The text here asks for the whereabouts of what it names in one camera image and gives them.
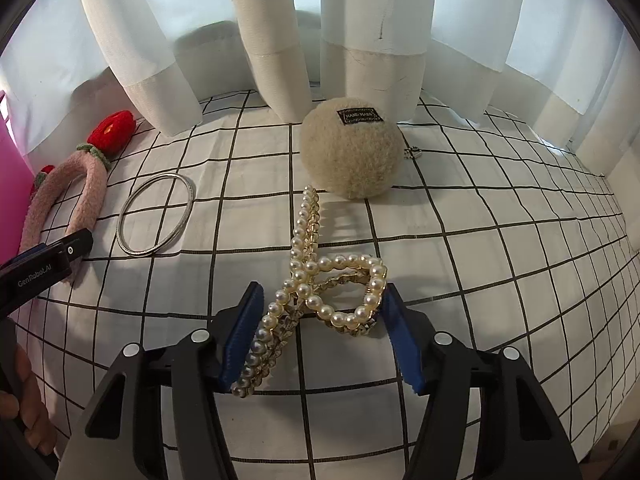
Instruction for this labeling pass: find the small metal earring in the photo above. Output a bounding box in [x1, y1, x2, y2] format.
[404, 146, 422, 160]

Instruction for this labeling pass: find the beige fluffy handmade hair clip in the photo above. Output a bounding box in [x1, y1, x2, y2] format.
[299, 98, 404, 200]

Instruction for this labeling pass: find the person left hand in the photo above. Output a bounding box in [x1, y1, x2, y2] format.
[1, 344, 56, 456]

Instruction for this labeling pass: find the pearl hair claw clip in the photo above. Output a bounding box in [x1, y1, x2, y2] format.
[231, 185, 387, 398]

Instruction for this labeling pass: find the pink plastic tub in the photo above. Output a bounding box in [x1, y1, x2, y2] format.
[0, 113, 34, 263]

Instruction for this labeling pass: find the white black grid tablecloth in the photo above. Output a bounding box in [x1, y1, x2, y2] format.
[15, 90, 639, 479]

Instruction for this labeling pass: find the silver bangle bracelet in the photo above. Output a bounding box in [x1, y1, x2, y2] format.
[116, 172, 196, 257]

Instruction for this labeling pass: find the white curtain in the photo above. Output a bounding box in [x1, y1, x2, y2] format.
[0, 0, 640, 176]

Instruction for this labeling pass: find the pink fuzzy strawberry headband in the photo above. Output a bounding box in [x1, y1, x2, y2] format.
[20, 110, 137, 252]

